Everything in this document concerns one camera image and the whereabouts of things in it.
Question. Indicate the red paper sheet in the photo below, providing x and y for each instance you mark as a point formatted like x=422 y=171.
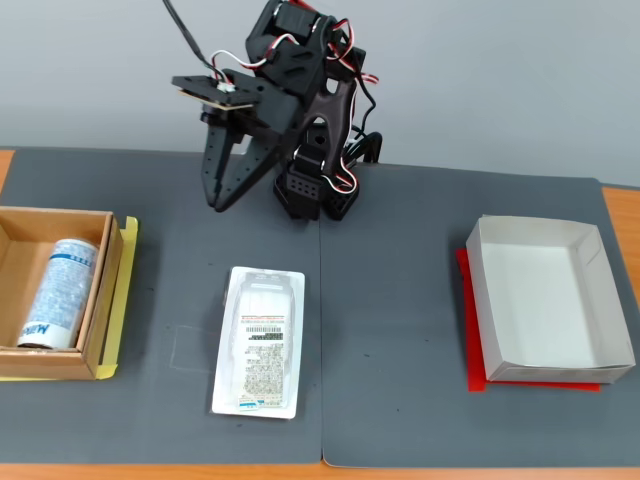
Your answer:
x=475 y=360

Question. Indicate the white cardboard box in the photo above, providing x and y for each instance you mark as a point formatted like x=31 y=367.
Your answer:
x=540 y=300

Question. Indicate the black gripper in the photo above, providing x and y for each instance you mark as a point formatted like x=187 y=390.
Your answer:
x=252 y=150

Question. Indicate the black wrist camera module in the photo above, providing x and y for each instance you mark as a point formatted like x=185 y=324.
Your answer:
x=210 y=92

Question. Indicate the yellow paper sheet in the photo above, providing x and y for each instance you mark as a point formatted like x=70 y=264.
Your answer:
x=125 y=270

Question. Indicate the grey table mat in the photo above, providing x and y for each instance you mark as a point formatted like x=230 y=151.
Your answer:
x=400 y=275
x=150 y=300

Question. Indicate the brown cardboard box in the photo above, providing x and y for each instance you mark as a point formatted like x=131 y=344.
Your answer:
x=20 y=280

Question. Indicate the white blue drink can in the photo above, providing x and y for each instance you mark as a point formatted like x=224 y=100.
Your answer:
x=60 y=295

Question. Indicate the clear plastic blister package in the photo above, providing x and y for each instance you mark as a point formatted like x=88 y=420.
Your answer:
x=260 y=350

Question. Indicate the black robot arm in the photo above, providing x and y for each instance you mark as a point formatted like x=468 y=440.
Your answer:
x=290 y=65

